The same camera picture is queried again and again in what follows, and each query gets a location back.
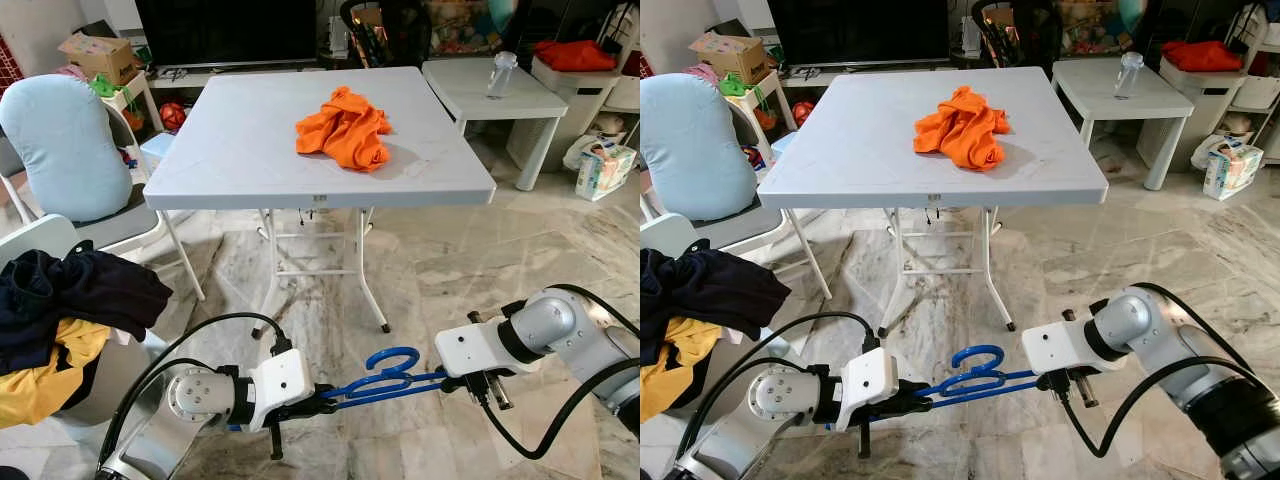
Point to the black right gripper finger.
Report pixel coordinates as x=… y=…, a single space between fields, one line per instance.
x=1042 y=378
x=452 y=378

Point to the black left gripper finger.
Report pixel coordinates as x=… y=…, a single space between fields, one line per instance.
x=328 y=400
x=918 y=400

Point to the blue plastic hanger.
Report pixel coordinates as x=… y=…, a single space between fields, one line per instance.
x=392 y=351
x=980 y=350

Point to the dark navy garment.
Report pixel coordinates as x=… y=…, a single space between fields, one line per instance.
x=710 y=295
x=70 y=300

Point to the orange shirt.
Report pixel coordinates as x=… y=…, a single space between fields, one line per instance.
x=962 y=135
x=345 y=135

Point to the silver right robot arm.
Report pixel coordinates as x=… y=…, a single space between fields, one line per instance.
x=560 y=320
x=1140 y=320

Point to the yellow garment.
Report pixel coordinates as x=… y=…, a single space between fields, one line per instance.
x=40 y=385
x=670 y=370

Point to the white chair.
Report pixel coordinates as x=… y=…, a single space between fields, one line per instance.
x=30 y=235
x=665 y=235

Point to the white folding table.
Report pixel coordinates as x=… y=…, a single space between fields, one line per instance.
x=860 y=150
x=250 y=150

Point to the small white side table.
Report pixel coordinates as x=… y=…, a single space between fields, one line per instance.
x=1100 y=85
x=470 y=85

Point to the red ball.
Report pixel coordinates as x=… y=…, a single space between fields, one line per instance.
x=803 y=114
x=173 y=115

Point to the clear plastic cup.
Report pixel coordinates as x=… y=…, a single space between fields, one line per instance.
x=502 y=78
x=1130 y=78

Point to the white bin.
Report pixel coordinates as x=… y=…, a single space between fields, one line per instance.
x=1215 y=95
x=590 y=95

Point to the white storage shelf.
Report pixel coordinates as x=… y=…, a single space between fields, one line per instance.
x=628 y=95
x=1262 y=95

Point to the red cloth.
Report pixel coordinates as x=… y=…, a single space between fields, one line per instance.
x=575 y=55
x=1203 y=55

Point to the black television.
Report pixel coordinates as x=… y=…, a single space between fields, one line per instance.
x=225 y=30
x=860 y=30

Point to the cardboard box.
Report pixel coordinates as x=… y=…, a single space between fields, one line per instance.
x=100 y=58
x=730 y=58

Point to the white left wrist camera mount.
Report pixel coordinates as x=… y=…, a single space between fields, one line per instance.
x=280 y=385
x=870 y=385

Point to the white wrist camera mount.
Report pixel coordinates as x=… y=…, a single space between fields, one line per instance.
x=870 y=385
x=280 y=385
x=475 y=345
x=1062 y=345

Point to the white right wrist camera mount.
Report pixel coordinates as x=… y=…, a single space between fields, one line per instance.
x=1062 y=345
x=475 y=345

